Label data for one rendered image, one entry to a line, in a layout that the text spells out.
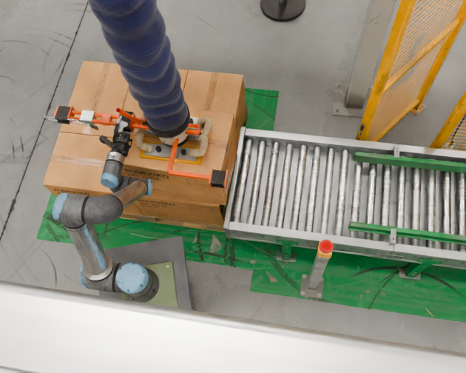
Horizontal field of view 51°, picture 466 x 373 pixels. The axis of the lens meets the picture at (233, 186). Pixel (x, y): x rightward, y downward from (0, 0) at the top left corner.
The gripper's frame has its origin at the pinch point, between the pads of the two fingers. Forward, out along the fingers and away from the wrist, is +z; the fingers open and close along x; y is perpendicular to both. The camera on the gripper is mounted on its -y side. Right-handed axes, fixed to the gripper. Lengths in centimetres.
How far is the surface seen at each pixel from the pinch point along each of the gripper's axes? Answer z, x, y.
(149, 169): -20.0, -15.2, 15.8
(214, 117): 15, -13, 47
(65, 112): 0.5, 2.8, -31.0
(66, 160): 1, -65, -59
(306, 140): 32, -60, 99
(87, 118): -1.2, 1.8, -18.3
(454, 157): 30, -60, 190
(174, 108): -6.8, 29.5, 36.0
